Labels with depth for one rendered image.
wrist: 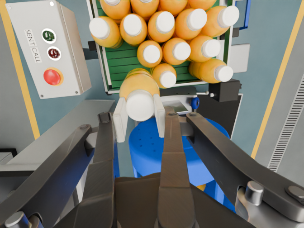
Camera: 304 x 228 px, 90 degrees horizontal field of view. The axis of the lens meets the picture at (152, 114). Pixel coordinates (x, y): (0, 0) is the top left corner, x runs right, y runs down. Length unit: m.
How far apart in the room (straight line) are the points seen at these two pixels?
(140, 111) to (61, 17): 0.30
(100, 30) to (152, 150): 0.29
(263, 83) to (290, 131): 0.77
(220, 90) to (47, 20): 0.50
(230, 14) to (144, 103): 0.31
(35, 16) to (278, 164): 2.68
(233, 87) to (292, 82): 1.63
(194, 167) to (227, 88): 0.32
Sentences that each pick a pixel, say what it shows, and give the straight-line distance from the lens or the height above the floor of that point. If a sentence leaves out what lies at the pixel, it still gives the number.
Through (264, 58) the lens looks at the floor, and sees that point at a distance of 1.92.
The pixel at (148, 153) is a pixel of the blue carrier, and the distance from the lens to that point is 0.37.
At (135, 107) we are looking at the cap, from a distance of 0.20.
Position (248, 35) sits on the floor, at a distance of 1.79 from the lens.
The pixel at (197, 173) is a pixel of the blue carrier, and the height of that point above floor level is 1.23.
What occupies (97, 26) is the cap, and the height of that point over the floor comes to 1.11.
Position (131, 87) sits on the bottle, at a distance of 0.23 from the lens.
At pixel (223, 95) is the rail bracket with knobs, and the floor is 1.00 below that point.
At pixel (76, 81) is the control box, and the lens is 0.42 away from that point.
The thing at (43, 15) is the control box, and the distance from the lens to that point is 0.44.
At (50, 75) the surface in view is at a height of 1.11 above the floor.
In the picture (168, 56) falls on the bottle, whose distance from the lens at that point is 0.42.
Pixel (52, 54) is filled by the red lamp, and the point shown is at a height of 1.11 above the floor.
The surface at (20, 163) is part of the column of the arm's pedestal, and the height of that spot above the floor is 0.94.
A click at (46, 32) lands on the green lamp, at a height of 1.11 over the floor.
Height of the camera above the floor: 1.48
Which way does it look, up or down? 68 degrees down
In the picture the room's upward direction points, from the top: 168 degrees clockwise
